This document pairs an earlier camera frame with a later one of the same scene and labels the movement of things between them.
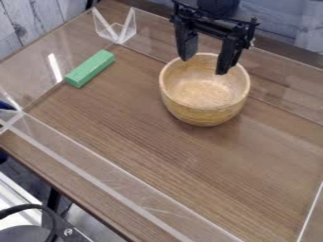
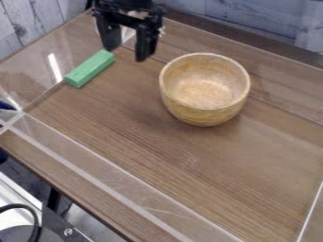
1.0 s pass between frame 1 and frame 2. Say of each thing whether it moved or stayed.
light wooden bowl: stayed
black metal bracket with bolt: stayed
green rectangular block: stayed
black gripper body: moved
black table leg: stayed
